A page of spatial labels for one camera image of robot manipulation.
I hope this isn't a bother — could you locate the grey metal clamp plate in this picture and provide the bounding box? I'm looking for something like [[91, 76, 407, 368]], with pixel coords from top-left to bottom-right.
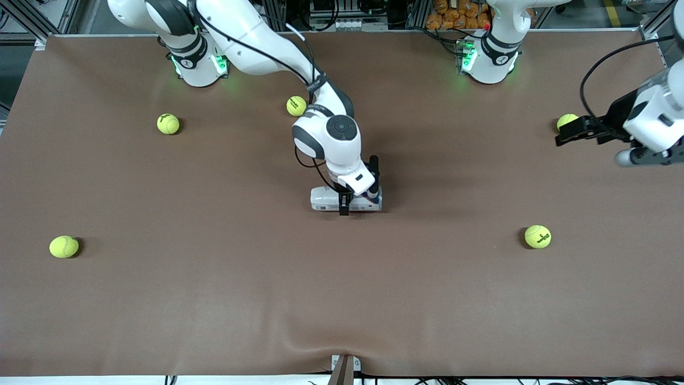
[[331, 355, 362, 373]]

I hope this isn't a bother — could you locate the clear white-blue tennis ball can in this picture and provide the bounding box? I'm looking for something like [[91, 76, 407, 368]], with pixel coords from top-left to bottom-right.
[[310, 186, 383, 212]]

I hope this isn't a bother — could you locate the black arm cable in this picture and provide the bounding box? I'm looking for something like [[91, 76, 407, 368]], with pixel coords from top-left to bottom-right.
[[190, 5, 345, 196], [580, 35, 675, 119]]

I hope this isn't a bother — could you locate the brown table mat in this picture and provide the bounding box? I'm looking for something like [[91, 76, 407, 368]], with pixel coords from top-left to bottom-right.
[[0, 29, 684, 378]]

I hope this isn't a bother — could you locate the brown camera stand bar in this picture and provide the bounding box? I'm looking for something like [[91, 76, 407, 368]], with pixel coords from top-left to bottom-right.
[[327, 357, 355, 385]]

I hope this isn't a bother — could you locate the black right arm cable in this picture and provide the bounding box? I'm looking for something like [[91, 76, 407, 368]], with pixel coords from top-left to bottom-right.
[[190, 5, 345, 196]]

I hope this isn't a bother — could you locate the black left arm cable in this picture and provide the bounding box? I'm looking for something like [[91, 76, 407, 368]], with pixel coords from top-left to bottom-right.
[[580, 35, 675, 119]]

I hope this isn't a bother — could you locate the white multi-port device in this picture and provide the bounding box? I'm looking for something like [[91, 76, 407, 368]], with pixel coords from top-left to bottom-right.
[[310, 19, 388, 32]]

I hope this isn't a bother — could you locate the heap of orange round objects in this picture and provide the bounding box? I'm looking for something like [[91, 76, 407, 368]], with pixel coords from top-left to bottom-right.
[[426, 0, 492, 30]]

